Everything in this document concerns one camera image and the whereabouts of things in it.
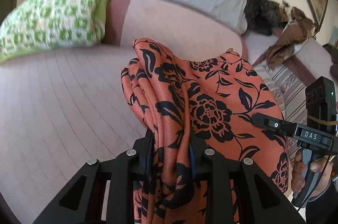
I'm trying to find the orange black floral blouse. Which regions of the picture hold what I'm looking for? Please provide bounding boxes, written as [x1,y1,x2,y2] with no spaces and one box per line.
[121,38,289,223]

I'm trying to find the brown crumpled clothes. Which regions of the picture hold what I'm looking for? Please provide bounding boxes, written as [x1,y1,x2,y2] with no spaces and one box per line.
[265,1,317,70]

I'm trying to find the person right hand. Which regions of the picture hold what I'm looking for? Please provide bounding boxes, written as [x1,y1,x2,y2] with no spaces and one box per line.
[291,149,335,199]

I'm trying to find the striped floral folded quilt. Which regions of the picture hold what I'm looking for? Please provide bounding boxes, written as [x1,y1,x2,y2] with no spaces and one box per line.
[251,59,322,161]

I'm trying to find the pink maroon folded blanket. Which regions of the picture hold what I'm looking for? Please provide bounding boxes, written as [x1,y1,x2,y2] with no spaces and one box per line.
[243,30,337,91]

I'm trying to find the pink quilted bed cover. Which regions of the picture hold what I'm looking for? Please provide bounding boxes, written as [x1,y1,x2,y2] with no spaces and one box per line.
[1,40,149,223]

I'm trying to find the dark furry garment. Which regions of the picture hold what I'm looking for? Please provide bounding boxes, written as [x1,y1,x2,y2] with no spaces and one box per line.
[244,0,290,36]

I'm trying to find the pink bolster cushion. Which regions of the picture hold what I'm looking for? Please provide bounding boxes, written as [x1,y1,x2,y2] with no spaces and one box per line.
[103,0,248,61]

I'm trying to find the green white patterned pillow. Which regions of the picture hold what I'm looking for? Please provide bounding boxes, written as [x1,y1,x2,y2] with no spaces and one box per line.
[1,0,109,62]

